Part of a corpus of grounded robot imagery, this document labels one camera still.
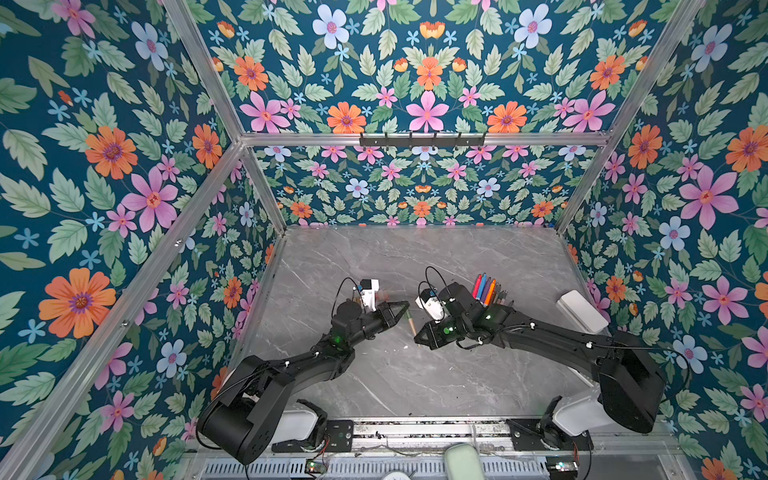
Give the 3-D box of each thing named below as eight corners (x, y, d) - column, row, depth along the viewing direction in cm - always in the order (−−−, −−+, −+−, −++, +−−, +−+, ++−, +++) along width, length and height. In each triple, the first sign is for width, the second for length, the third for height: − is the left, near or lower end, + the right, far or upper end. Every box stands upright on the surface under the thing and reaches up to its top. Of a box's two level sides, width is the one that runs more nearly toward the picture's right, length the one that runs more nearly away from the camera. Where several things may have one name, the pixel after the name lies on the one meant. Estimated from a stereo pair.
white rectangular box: (584, 338, 92) (592, 332, 88) (553, 304, 100) (559, 296, 96) (600, 329, 94) (608, 322, 90) (568, 296, 102) (574, 288, 98)
